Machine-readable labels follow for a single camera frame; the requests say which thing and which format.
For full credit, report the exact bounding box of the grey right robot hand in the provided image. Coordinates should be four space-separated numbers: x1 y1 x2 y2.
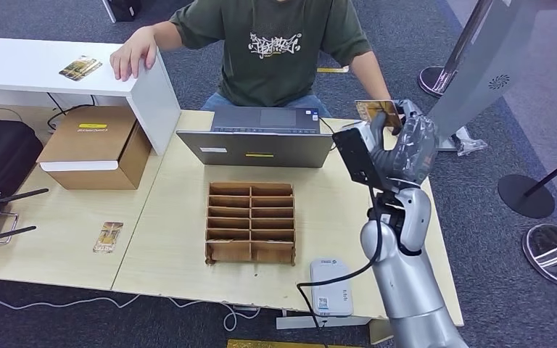
367 99 439 191

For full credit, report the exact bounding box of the person's right hand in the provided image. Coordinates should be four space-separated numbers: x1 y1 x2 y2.
110 26 158 82

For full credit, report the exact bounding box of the gold patterned ID card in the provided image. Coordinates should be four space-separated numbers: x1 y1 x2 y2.
354 99 403 131

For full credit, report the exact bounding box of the person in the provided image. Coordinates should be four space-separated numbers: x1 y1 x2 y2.
110 0 395 112

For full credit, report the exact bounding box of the white card reader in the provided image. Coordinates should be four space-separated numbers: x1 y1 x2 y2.
309 258 355 318

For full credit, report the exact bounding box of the gold hotel key card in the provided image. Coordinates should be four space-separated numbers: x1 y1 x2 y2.
93 221 125 255

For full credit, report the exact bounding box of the black box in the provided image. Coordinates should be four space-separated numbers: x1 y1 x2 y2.
102 0 142 23

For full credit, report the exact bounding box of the stack of gold cards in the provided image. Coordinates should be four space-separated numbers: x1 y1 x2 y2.
59 55 104 82

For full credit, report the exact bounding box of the clear plastic bag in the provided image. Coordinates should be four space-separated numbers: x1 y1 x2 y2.
453 125 490 157

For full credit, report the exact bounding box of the chrome stanchion pole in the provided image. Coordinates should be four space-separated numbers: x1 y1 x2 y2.
418 0 495 99

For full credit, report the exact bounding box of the brown cardboard box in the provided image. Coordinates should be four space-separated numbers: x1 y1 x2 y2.
36 105 154 191

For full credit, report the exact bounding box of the silver kiosk stand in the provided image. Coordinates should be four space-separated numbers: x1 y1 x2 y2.
422 0 557 153

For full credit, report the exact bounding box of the white shelf riser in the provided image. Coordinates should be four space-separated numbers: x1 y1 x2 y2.
0 36 182 157

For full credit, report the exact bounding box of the black stanchion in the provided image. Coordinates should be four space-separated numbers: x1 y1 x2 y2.
497 146 557 220

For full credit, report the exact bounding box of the grey laptop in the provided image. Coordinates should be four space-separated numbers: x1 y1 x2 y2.
176 106 335 170

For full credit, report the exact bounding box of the black carrying case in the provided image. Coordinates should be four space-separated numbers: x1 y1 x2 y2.
0 118 45 196

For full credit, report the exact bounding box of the cardboard slot organizer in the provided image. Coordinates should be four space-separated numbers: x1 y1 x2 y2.
205 181 297 267

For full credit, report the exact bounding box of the chrome stanchion base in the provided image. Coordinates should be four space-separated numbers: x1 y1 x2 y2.
521 224 557 289

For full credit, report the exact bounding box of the white table foot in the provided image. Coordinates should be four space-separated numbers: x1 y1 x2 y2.
276 314 371 331

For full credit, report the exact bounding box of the gold strip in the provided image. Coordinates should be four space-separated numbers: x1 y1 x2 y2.
226 339 356 348

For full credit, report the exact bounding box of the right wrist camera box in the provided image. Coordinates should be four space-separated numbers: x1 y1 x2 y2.
332 125 387 191

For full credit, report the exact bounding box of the black laptop cable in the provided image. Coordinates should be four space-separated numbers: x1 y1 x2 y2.
321 117 340 152

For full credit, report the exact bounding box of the black cable under shelf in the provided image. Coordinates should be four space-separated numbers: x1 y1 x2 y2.
46 92 98 131

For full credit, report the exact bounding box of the black camera cable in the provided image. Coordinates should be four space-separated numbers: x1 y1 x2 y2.
297 187 385 348

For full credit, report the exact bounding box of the silver wire handle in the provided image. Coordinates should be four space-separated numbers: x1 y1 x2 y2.
0 211 20 244

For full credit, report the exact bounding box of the white floor cable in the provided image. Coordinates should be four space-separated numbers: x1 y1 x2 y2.
0 283 262 332

